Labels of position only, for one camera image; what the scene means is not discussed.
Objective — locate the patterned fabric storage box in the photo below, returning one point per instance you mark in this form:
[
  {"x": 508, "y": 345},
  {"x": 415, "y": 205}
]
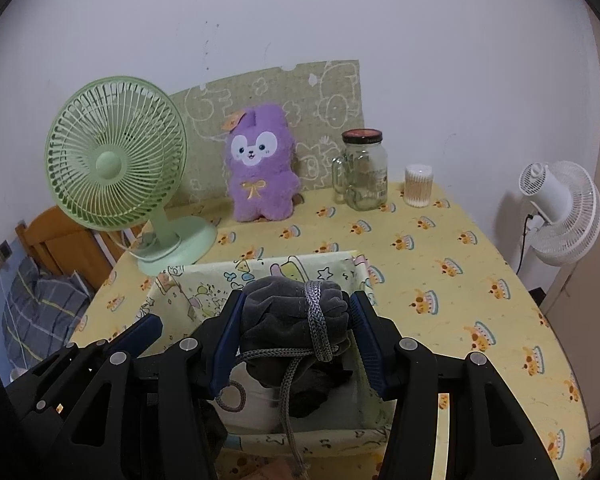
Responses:
[{"x": 185, "y": 296}]

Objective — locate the yellow cake print tablecloth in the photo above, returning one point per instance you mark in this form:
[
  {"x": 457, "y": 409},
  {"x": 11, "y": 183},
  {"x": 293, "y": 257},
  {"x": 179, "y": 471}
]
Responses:
[{"x": 437, "y": 277}]

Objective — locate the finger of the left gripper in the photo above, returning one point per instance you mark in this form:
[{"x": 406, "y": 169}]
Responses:
[{"x": 139, "y": 336}]

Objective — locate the purple plush bunny toy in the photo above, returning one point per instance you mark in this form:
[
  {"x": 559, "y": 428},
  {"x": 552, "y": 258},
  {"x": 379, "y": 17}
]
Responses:
[{"x": 259, "y": 152}]

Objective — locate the blue plaid pillow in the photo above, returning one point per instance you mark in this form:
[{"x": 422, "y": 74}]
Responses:
[{"x": 41, "y": 313}]

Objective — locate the cotton swab container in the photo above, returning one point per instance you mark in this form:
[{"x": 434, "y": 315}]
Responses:
[{"x": 418, "y": 180}]

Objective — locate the wooden bed headboard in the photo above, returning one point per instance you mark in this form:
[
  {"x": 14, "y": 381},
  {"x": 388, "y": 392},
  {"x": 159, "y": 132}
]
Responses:
[{"x": 62, "y": 246}]

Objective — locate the green cartoon patterned board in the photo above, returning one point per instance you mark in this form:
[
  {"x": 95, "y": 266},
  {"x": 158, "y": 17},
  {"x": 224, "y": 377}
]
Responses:
[{"x": 320, "y": 100}]

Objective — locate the white standing fan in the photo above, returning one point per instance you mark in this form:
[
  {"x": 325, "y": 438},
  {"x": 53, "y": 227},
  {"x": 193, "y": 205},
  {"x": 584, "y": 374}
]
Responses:
[{"x": 565, "y": 220}]

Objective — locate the grey gloves with cord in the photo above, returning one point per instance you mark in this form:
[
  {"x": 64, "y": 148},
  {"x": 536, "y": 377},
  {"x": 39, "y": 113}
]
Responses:
[{"x": 294, "y": 338}]

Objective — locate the glass jar red lid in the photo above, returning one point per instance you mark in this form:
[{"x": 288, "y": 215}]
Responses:
[{"x": 360, "y": 171}]

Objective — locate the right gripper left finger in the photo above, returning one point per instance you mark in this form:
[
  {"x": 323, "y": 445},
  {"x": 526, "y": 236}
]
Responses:
[{"x": 151, "y": 417}]

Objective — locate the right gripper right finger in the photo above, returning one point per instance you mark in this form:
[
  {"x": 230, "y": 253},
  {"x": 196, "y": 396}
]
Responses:
[{"x": 490, "y": 435}]

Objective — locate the green desk fan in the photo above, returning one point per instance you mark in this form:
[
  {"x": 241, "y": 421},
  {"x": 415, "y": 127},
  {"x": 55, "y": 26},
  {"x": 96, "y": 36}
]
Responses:
[{"x": 114, "y": 157}]

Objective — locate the white towel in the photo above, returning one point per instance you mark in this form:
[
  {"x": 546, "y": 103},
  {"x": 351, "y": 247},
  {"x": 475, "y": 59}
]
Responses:
[{"x": 249, "y": 408}]

